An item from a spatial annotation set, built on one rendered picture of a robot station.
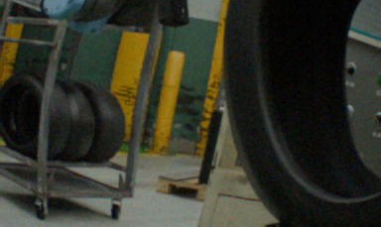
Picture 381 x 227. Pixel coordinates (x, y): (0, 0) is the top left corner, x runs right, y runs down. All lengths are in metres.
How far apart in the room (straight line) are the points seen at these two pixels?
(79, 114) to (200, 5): 6.19
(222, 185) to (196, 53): 9.34
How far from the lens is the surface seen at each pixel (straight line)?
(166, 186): 8.10
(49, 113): 5.12
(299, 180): 1.32
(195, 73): 11.61
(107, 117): 5.93
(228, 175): 2.29
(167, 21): 1.59
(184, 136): 11.65
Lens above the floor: 1.15
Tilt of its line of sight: 3 degrees down
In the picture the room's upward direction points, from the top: 11 degrees clockwise
